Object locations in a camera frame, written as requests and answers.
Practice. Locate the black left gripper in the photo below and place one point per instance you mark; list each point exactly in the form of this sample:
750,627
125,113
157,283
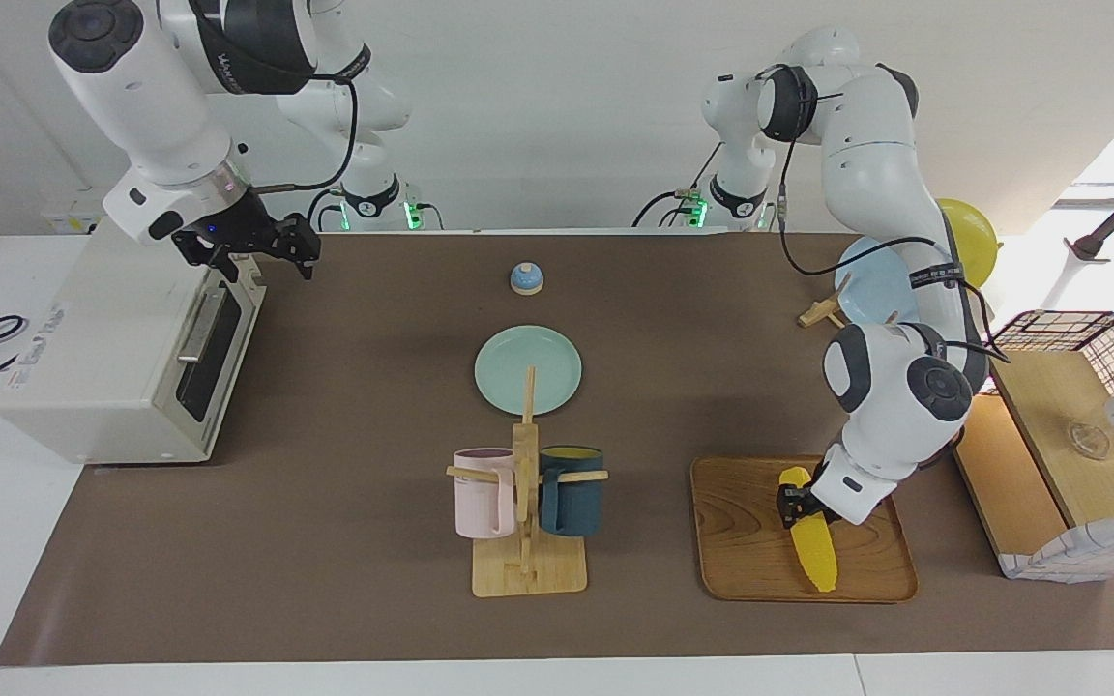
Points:
814,483

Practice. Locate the wooden mug rack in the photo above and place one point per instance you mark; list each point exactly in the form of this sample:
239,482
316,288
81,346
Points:
528,570

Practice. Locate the light blue plate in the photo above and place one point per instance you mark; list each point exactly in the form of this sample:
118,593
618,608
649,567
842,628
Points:
871,285

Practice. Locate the yellow corn cob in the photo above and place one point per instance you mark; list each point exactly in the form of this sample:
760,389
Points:
816,556

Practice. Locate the small clear glass dish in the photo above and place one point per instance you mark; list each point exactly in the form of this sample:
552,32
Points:
1089,442

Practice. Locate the dark blue mug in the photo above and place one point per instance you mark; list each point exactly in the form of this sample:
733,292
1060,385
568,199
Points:
576,503

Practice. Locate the brown table mat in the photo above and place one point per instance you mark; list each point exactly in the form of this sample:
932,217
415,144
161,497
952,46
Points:
373,435

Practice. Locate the white checkered cloth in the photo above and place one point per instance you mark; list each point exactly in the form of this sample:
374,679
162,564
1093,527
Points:
1079,551

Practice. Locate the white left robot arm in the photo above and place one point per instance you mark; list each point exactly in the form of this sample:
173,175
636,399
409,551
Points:
895,387

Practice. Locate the yellow plate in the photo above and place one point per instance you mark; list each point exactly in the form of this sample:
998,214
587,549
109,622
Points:
973,237

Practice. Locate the brown wooden tray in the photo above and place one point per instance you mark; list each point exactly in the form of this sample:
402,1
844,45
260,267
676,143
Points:
741,541

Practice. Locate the light green plate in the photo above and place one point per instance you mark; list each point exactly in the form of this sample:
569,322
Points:
518,362

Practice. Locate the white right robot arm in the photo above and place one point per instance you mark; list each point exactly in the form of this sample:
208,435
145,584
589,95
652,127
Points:
151,106

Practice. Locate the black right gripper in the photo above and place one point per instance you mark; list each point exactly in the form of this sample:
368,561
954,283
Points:
238,232

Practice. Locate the small blue dome bell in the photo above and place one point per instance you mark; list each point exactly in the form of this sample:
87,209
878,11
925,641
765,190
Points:
527,279

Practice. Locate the wooden plate rack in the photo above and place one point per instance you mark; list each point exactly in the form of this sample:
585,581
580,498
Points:
820,312

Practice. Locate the pink mug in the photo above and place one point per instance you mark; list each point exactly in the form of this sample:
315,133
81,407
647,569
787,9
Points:
480,498

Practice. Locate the white toaster oven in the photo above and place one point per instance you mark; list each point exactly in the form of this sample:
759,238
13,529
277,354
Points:
83,358

